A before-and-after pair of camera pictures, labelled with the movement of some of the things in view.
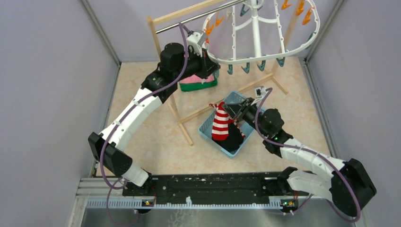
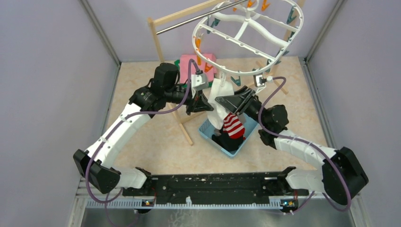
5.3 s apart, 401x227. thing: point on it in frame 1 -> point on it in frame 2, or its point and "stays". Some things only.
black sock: x=234 y=139 stays
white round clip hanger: x=285 y=52 -> x=298 y=7
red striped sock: x=222 y=119 -> x=233 y=125
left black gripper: x=206 y=66 -> x=199 y=103
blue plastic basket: x=206 y=129 stays
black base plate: x=221 y=186 stays
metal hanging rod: x=201 y=16 stays
